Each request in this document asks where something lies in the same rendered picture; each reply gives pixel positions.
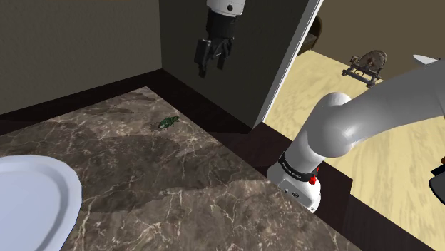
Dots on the white door frame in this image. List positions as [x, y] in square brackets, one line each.
[292, 59]

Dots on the dark robot stand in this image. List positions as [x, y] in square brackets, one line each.
[335, 189]

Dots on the black furniture piece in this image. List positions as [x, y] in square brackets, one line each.
[438, 184]

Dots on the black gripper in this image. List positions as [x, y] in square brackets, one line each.
[220, 26]

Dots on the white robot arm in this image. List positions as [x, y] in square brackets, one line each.
[365, 118]

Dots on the brown wheel-shaped ornament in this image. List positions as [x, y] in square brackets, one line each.
[369, 64]

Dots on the dark brown round chair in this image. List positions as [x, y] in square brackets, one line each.
[313, 33]

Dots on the green toy figure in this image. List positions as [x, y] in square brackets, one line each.
[168, 122]

